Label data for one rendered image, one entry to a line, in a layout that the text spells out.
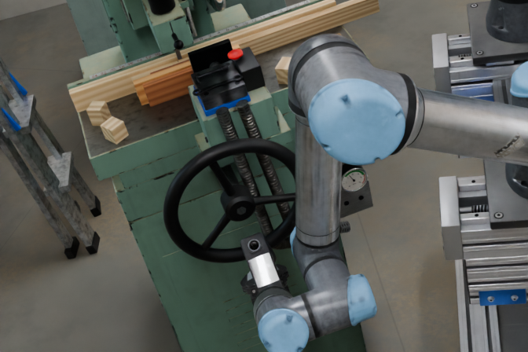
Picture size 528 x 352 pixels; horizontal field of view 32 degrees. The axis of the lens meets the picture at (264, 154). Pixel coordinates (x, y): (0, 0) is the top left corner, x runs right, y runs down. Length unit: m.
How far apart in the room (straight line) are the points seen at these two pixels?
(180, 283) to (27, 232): 1.21
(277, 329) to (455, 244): 0.42
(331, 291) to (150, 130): 0.57
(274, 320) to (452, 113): 0.43
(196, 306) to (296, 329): 0.72
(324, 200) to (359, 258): 1.25
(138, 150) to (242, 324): 0.59
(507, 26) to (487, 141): 0.71
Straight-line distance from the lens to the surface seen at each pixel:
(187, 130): 1.85
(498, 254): 1.74
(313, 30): 2.00
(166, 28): 1.86
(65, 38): 4.23
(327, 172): 1.45
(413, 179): 2.95
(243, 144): 1.67
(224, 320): 2.22
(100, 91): 1.97
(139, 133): 1.86
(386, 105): 1.20
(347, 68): 1.24
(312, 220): 1.51
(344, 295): 1.49
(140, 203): 1.93
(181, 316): 2.17
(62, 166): 2.97
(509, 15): 2.02
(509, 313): 2.28
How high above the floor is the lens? 1.96
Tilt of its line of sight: 38 degrees down
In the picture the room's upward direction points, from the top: 15 degrees counter-clockwise
